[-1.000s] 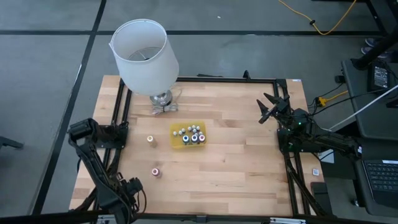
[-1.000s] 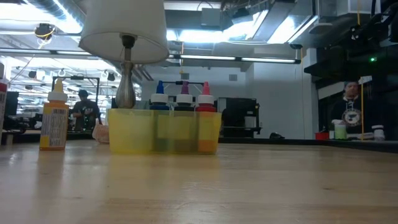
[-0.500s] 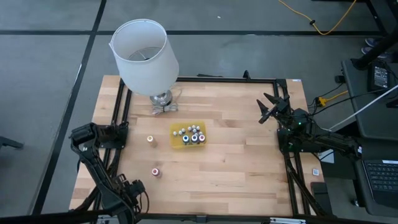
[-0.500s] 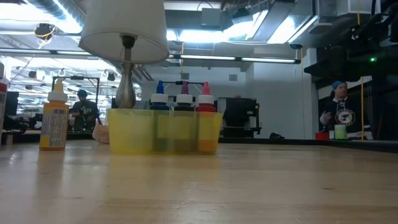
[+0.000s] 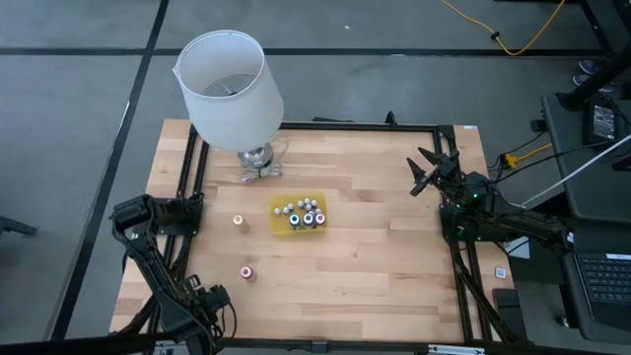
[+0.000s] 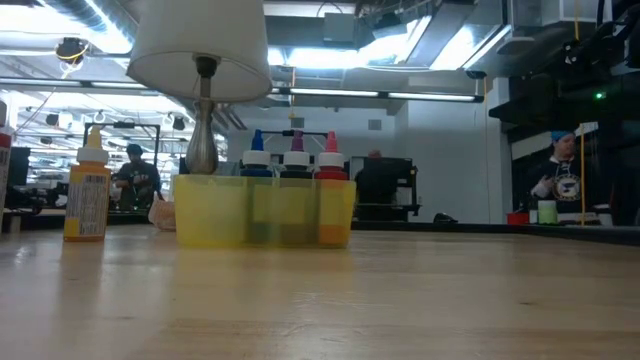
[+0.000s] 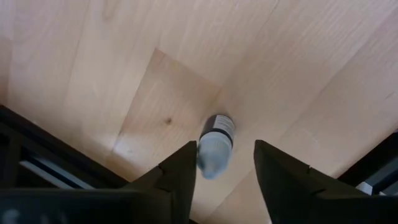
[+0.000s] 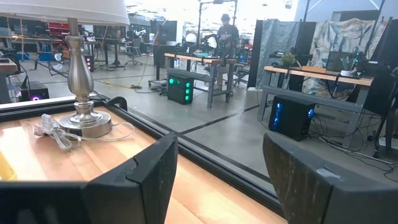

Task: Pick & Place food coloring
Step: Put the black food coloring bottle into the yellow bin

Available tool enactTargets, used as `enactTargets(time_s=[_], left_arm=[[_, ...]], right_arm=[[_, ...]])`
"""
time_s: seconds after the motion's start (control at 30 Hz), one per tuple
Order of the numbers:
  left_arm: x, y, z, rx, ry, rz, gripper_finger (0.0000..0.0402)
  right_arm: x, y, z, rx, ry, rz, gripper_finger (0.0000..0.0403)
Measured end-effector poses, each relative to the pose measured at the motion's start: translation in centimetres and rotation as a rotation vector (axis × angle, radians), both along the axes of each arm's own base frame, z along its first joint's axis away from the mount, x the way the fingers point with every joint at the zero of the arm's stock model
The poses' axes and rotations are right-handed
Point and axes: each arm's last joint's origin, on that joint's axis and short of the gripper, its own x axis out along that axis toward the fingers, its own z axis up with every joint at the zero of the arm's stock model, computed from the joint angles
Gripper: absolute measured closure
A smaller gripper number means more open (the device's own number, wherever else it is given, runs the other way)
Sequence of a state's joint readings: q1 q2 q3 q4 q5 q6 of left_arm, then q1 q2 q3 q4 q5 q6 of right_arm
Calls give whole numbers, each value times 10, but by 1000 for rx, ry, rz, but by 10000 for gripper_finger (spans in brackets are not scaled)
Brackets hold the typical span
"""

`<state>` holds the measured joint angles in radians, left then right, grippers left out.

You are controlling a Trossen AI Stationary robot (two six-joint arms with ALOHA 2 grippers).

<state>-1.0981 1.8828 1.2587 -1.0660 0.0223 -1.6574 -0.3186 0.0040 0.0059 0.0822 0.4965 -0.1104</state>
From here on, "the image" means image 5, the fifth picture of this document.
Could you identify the large food coloring bottle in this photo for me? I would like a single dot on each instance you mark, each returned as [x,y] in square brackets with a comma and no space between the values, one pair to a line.
[308,219]

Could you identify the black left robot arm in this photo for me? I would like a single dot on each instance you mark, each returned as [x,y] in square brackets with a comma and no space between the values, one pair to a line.
[153,268]

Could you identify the black wall plug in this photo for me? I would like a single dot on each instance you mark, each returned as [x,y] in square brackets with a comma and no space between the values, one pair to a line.
[537,124]

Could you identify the small white code tag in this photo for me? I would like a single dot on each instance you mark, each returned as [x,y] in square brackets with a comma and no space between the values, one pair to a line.
[500,272]

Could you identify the yellow plastic bin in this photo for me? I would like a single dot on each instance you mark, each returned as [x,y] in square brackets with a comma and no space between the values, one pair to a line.
[283,228]

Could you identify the red food coloring bottle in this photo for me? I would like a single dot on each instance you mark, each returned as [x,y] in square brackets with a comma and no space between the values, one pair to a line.
[320,218]

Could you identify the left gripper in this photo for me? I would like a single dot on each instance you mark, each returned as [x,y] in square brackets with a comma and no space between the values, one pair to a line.
[204,301]

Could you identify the black power adapter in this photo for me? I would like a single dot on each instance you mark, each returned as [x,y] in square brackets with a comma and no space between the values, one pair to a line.
[604,123]

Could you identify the black front crossbar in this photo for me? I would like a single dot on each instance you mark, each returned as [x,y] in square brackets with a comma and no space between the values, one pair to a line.
[98,345]

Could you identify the white paper sheet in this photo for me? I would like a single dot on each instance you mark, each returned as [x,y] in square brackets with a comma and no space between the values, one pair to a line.
[518,248]

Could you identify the silver lamp white shade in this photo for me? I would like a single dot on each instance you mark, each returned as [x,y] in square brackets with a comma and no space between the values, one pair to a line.
[231,118]

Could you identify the blue food coloring bottle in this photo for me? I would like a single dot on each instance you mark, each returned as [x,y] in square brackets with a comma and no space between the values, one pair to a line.
[294,220]

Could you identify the black side desk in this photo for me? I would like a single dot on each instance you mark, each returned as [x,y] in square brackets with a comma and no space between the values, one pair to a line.
[591,197]

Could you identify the black diagonal pole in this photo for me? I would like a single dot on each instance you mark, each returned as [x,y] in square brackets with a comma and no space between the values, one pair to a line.
[591,84]

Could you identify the black laptop keyboard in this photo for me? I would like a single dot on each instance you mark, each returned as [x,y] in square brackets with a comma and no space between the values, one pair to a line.
[606,286]

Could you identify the person's shoe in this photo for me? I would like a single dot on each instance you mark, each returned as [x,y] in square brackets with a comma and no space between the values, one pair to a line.
[589,66]
[581,80]

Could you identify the black floor stand foot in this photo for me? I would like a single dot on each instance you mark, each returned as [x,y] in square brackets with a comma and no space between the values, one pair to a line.
[15,227]

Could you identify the flat black pad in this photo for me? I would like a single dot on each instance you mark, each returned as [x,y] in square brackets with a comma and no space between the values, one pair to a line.
[510,308]

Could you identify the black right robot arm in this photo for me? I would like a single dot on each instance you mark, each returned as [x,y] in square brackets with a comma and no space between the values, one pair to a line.
[517,222]

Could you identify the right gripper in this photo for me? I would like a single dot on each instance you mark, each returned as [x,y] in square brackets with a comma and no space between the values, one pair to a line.
[447,169]

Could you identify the red-tipped battery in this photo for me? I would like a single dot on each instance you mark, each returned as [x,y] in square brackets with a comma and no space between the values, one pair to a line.
[246,272]

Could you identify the dark grey operator desk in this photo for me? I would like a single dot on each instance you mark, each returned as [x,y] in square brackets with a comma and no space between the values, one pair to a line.
[547,315]

